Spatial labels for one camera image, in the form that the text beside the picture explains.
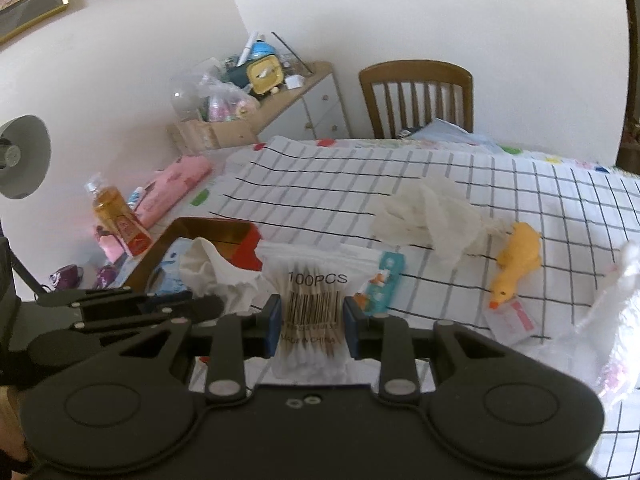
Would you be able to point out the white tissue pack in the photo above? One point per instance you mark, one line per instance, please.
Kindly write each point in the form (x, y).
(385, 270)

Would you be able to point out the black checked white tablecloth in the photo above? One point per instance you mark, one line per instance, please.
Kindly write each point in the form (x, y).
(325, 180)

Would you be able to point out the yellow rubber duck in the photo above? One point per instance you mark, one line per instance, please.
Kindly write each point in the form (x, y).
(520, 255)

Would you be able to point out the small toothpaste tube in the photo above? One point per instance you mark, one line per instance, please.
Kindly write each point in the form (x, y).
(136, 196)

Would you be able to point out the small purple object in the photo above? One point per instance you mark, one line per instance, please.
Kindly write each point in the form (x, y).
(106, 276)
(65, 276)

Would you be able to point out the red tin box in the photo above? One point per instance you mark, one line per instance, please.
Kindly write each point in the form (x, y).
(245, 247)

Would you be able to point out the clear plastic bag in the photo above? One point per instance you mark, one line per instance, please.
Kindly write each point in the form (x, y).
(615, 300)

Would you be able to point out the pink printed cloth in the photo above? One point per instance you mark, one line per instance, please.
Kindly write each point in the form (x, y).
(170, 180)

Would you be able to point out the yellow alarm clock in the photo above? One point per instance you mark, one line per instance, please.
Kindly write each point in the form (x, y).
(265, 74)

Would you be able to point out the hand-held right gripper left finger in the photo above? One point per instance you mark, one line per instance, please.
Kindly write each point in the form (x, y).
(272, 327)

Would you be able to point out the plastic bag with pink items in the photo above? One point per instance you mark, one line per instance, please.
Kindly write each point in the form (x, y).
(225, 105)

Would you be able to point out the light blue booklet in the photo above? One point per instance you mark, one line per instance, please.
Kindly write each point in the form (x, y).
(440, 130)

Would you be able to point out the person's left forearm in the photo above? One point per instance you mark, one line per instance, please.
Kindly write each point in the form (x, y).
(9, 425)

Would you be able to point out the clear cotton swab bag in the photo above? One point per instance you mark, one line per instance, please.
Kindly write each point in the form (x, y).
(310, 280)

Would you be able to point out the small white box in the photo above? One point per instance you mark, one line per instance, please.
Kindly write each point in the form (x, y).
(295, 81)

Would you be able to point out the large clear plastic container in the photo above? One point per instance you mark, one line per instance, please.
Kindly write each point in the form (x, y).
(187, 95)

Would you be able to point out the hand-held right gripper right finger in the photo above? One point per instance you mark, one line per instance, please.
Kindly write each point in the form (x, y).
(352, 332)

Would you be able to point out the brown wooden chair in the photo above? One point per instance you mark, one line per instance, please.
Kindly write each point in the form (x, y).
(415, 71)

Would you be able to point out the grey desk lamp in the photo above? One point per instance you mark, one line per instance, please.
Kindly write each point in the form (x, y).
(22, 155)

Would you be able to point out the orange liquid bottle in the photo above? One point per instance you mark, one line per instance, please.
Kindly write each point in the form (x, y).
(117, 215)

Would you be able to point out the wooden side cabinet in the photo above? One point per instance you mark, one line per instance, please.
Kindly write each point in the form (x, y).
(320, 105)

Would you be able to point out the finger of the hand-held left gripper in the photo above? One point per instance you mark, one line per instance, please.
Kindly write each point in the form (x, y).
(165, 301)
(205, 309)

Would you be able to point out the white gauze cloth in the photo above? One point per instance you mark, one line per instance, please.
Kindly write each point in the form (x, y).
(435, 220)

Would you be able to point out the blue round toy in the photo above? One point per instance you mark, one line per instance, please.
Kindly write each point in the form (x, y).
(262, 50)

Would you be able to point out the small pink white packet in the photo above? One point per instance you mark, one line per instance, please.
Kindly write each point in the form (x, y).
(510, 320)

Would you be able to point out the white tube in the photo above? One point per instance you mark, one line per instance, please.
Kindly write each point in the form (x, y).
(248, 50)

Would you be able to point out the thin black stick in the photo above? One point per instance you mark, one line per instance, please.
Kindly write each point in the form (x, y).
(292, 53)

